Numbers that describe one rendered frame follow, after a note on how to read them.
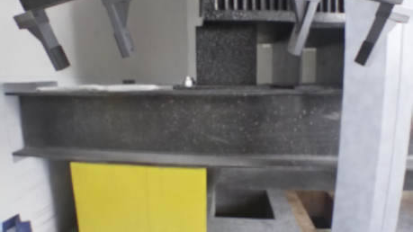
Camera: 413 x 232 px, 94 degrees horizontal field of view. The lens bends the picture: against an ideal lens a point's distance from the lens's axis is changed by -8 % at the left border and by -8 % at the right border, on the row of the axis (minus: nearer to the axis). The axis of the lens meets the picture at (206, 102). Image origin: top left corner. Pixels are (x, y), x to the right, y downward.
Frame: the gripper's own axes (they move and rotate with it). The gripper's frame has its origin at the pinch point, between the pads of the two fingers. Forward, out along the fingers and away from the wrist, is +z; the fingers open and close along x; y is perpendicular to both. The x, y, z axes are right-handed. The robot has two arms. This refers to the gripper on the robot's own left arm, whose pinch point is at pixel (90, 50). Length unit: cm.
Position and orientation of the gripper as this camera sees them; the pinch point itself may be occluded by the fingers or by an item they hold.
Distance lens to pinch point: 40.4
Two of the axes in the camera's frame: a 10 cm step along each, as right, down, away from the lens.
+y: 0.8, -4.9, 8.7
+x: -9.8, 1.2, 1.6
